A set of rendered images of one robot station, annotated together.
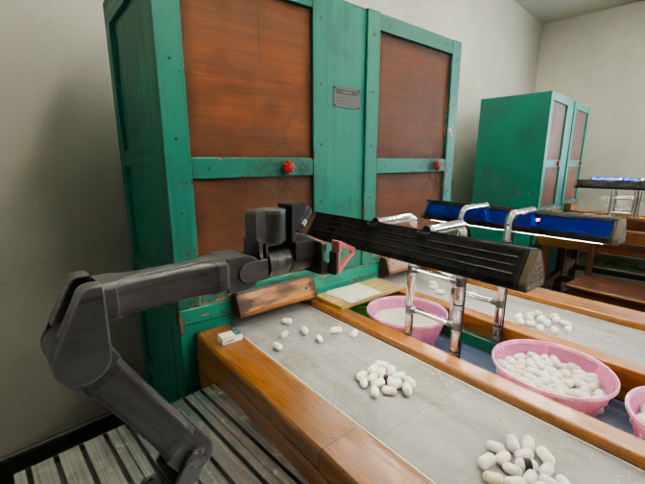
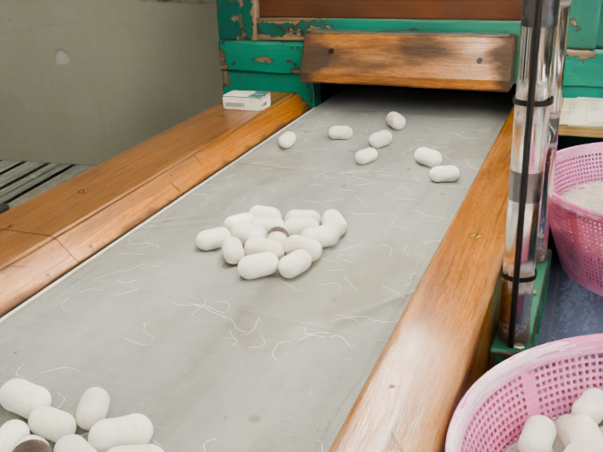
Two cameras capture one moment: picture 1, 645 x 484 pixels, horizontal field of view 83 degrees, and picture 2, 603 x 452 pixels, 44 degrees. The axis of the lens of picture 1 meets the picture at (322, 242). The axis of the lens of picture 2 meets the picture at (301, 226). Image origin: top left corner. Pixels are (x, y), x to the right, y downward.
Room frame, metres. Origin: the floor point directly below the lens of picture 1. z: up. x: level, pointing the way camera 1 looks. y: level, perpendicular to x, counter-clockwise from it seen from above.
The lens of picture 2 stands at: (0.51, -0.71, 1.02)
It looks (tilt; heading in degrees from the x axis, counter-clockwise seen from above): 23 degrees down; 62
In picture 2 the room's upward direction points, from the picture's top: 2 degrees counter-clockwise
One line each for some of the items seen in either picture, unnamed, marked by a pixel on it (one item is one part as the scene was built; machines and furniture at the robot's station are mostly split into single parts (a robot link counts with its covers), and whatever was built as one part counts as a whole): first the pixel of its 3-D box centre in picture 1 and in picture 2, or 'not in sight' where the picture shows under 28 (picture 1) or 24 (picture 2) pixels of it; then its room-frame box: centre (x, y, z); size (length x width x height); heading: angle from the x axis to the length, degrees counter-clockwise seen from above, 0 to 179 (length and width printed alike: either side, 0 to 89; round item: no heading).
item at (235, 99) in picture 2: (229, 336); (246, 100); (0.95, 0.26, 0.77); 0.06 x 0.04 x 0.02; 129
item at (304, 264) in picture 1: (297, 255); not in sight; (0.71, 0.05, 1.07); 0.10 x 0.07 x 0.07; 44
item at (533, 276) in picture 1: (396, 240); not in sight; (0.84, -0.17, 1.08); 0.62 x 0.08 x 0.07; 39
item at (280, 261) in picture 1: (273, 257); not in sight; (0.66, 0.09, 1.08); 0.07 x 0.06 x 0.07; 134
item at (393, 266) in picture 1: (406, 260); not in sight; (1.58, -0.38, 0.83); 0.30 x 0.06 x 0.07; 129
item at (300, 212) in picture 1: (297, 228); not in sight; (0.71, 0.05, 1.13); 0.07 x 0.06 x 0.11; 44
